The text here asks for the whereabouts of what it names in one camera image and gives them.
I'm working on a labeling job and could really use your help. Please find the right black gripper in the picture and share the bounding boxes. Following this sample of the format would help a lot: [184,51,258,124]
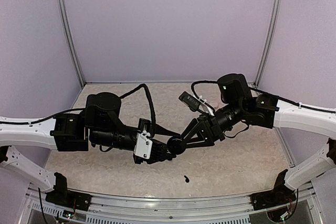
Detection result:
[177,100,245,149]

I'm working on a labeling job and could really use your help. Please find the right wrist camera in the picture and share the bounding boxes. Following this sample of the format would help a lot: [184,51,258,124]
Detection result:
[178,91,215,116]

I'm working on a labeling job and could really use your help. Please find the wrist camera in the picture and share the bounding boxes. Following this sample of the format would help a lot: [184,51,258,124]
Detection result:
[178,91,215,116]
[133,132,175,166]

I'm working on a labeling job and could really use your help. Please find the pink earbud charging case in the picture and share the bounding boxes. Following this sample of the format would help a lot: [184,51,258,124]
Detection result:
[210,102,219,109]

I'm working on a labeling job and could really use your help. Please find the black earbud lower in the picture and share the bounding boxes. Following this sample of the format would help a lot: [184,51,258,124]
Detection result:
[184,175,190,183]

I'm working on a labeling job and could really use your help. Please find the right aluminium corner post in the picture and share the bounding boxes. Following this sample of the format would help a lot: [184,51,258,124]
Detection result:
[254,0,281,87]

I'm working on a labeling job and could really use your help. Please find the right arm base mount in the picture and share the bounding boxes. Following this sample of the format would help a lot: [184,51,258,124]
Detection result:
[250,190,297,210]

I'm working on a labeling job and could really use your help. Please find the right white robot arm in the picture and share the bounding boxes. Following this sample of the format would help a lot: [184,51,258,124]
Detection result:
[178,73,335,205]

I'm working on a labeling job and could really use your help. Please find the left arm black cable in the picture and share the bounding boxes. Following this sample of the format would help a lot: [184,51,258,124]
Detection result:
[0,83,157,154]

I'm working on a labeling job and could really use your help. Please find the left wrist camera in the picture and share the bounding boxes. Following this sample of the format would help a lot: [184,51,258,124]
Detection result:
[133,132,175,166]

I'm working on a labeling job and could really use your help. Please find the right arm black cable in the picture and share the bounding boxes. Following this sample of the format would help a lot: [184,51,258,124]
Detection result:
[191,80,336,140]

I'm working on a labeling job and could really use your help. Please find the left aluminium corner post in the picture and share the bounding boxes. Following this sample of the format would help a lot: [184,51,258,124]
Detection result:
[57,0,86,88]

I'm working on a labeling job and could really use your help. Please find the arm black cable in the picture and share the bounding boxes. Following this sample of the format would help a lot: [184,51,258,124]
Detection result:
[191,80,336,140]
[0,83,157,154]

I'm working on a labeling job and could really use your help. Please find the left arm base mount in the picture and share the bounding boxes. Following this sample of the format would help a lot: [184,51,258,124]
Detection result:
[46,190,92,211]

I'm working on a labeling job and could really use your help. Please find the aluminium corner post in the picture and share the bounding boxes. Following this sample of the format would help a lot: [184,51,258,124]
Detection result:
[254,0,281,87]
[57,0,86,88]

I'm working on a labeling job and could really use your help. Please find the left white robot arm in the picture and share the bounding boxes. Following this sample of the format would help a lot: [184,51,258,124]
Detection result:
[1,92,178,206]

